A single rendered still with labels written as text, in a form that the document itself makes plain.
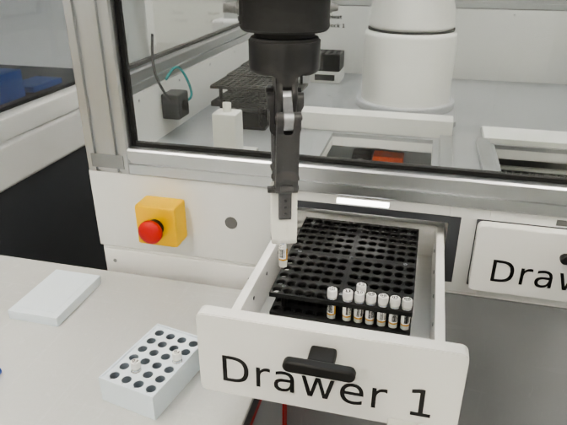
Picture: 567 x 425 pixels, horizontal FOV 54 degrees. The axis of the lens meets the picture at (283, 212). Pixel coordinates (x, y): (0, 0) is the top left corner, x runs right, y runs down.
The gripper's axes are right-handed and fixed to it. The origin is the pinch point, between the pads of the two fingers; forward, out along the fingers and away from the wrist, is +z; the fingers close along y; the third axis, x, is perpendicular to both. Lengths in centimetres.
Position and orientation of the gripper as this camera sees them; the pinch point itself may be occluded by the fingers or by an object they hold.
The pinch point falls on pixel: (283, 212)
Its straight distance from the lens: 65.8
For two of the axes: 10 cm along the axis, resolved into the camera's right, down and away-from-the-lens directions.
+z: -0.1, 9.1, 4.1
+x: 10.0, -0.3, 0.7
